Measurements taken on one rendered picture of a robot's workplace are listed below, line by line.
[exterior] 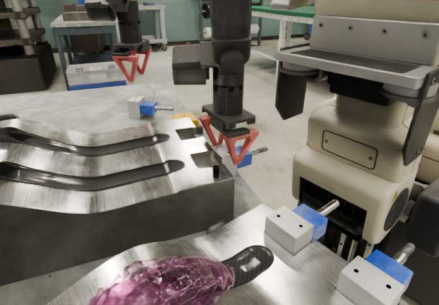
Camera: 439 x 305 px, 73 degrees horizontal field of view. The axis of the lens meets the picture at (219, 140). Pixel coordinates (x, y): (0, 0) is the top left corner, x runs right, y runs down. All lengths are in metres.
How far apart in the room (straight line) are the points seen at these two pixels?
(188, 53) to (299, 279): 0.37
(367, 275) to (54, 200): 0.38
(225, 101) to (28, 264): 0.38
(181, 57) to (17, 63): 3.91
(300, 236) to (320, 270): 0.04
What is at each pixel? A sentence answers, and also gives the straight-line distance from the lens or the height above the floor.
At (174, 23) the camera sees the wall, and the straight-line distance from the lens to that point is 7.04.
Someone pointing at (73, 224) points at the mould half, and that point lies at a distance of 0.45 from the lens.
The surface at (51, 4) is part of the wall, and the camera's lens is 6.87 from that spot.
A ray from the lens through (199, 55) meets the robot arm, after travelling 0.51.
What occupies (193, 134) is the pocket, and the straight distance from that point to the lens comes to 0.63.
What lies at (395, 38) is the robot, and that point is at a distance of 0.58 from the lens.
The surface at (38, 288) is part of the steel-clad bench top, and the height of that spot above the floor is 0.80.
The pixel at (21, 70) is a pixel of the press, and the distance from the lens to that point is 4.38.
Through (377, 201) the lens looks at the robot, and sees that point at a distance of 0.66.
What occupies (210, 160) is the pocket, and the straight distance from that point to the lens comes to 0.54.
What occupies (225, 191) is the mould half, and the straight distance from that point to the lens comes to 0.47.
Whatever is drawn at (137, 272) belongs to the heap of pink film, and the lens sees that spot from 0.29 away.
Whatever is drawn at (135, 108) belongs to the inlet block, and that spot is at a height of 0.83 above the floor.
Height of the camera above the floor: 1.15
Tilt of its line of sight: 27 degrees down
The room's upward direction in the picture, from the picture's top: straight up
